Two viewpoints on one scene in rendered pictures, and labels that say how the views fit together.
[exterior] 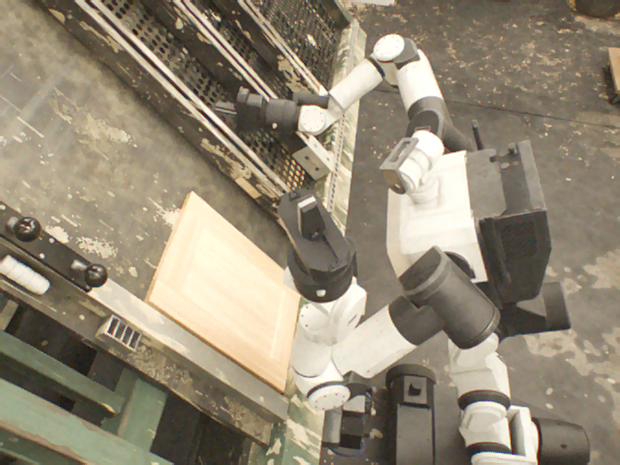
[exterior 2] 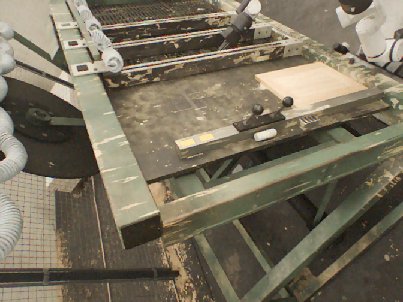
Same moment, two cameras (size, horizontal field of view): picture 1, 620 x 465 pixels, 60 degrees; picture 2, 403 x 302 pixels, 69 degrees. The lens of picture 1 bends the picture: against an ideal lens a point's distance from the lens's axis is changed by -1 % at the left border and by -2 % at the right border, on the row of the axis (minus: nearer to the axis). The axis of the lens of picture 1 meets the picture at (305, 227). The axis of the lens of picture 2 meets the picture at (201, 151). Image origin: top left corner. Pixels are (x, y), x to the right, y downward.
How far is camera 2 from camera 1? 0.45 m
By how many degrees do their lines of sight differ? 12
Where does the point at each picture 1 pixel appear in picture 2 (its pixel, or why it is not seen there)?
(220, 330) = (325, 94)
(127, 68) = (190, 68)
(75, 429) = (344, 146)
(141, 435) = not seen: hidden behind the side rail
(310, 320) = (364, 28)
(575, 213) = not seen: outside the picture
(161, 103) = (210, 66)
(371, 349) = (393, 14)
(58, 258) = (266, 119)
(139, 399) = (337, 135)
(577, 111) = not seen: outside the picture
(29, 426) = (334, 156)
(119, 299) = (293, 112)
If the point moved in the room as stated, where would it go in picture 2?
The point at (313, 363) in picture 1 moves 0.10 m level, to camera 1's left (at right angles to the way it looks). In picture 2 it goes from (381, 42) to (363, 69)
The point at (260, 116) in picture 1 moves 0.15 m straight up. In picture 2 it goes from (237, 32) to (218, 15)
